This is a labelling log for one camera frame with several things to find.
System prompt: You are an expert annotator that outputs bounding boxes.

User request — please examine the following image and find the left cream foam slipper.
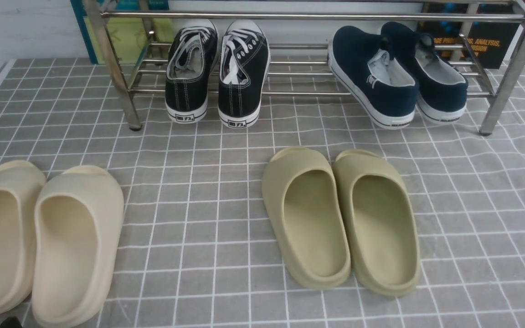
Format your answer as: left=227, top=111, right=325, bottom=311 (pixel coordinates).
left=0, top=160, right=46, bottom=314

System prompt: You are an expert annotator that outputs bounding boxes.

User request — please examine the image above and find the right olive foam slipper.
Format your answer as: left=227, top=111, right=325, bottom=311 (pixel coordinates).
left=333, top=149, right=421, bottom=297

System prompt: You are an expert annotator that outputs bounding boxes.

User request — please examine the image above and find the navy slip-on shoe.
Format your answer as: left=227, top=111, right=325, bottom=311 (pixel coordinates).
left=328, top=26, right=419, bottom=129
left=381, top=21, right=468, bottom=124

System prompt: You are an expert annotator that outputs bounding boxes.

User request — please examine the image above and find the right black canvas sneaker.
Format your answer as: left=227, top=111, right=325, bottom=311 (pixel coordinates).
left=217, top=20, right=271, bottom=129

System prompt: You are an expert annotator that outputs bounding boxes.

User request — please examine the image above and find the right cream foam slipper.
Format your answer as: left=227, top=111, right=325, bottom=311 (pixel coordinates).
left=31, top=165, right=124, bottom=328

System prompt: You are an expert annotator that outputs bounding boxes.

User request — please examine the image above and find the olive foam slipper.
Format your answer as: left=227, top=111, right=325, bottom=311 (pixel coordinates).
left=261, top=147, right=351, bottom=289
left=333, top=149, right=421, bottom=297

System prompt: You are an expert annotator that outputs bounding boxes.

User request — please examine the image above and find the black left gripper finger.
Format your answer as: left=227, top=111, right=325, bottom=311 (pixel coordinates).
left=0, top=316, right=23, bottom=328

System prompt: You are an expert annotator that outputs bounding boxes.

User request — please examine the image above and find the black image processing book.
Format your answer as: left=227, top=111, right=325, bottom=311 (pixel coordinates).
left=417, top=3, right=519, bottom=69

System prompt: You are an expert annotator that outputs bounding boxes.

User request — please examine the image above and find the grey checkered tablecloth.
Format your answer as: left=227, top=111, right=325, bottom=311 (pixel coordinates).
left=0, top=58, right=525, bottom=328

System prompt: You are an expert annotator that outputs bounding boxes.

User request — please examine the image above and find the silver metal shoe rack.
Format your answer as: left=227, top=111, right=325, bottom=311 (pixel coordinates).
left=82, top=0, right=525, bottom=136

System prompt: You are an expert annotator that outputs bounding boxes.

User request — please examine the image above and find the teal and yellow book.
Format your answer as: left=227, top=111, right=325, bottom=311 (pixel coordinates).
left=71, top=0, right=175, bottom=64

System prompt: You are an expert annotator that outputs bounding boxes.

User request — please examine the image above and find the left olive foam slipper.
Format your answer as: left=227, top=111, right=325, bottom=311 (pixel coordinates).
left=261, top=147, right=351, bottom=289

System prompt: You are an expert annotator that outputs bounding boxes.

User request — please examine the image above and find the left black canvas sneaker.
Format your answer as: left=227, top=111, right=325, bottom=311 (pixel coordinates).
left=165, top=19, right=219, bottom=124

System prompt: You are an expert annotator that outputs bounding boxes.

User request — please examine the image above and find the cream foam slipper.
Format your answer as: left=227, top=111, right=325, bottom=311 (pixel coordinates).
left=0, top=160, right=46, bottom=314
left=31, top=165, right=124, bottom=328

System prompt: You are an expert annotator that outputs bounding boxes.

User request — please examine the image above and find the black canvas sneaker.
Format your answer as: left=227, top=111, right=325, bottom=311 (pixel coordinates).
left=165, top=19, right=219, bottom=124
left=217, top=20, right=271, bottom=129

